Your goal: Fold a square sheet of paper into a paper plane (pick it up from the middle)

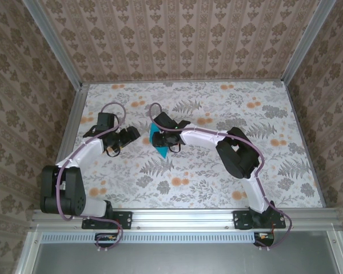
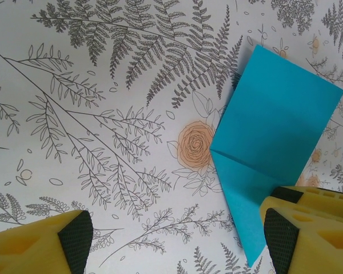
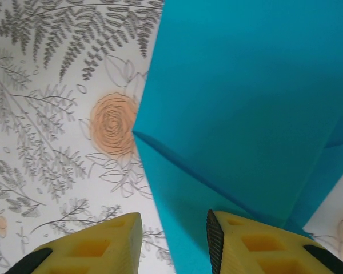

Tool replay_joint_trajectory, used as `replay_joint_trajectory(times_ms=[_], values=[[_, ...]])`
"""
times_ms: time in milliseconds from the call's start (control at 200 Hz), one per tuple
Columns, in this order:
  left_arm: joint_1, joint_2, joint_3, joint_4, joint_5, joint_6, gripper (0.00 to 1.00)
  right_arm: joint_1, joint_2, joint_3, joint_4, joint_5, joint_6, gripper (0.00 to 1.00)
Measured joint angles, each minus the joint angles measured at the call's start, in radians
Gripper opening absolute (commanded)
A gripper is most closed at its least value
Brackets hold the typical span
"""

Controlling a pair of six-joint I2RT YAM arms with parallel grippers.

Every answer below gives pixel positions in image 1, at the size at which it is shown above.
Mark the blue square paper sheet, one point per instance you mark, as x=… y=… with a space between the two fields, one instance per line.
x=162 y=152

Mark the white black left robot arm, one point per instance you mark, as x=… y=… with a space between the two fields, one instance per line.
x=65 y=191

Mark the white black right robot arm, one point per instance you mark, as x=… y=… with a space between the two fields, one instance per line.
x=237 y=154

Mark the floral patterned table cover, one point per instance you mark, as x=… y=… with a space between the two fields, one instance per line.
x=205 y=182

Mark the grey metal panel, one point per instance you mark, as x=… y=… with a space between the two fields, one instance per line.
x=183 y=259

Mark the aluminium table side rail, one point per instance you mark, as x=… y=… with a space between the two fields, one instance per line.
x=72 y=122
x=305 y=142

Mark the thin aluminium table rail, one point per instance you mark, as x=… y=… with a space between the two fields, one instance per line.
x=183 y=82

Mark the wide aluminium base rail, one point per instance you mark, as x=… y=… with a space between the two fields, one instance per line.
x=183 y=218

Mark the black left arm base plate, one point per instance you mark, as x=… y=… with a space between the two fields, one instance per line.
x=125 y=219

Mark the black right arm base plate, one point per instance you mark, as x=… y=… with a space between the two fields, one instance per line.
x=240 y=219

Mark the aluminium frame post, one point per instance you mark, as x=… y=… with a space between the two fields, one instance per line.
x=306 y=42
x=55 y=42

